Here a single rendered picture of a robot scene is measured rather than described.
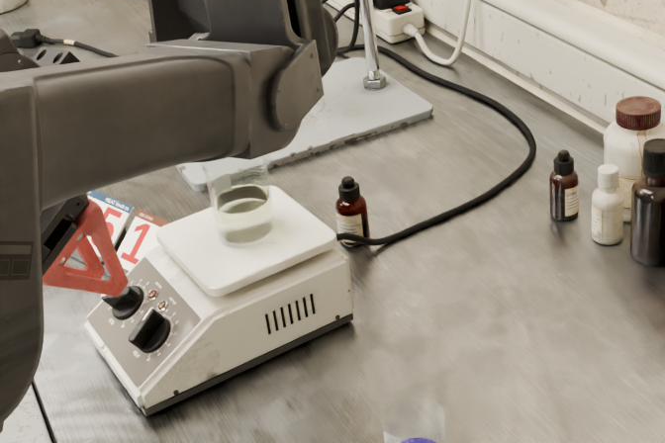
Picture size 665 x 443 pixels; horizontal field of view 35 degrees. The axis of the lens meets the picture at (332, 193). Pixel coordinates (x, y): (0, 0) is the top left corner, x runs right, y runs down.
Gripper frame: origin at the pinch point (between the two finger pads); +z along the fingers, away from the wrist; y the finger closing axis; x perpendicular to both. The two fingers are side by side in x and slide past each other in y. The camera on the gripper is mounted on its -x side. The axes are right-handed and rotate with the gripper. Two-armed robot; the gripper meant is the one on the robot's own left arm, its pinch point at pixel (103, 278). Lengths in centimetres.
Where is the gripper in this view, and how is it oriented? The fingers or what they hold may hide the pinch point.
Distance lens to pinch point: 82.5
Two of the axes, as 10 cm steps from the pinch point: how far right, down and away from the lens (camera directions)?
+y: -6.5, -1.7, 7.4
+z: 5.5, 5.7, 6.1
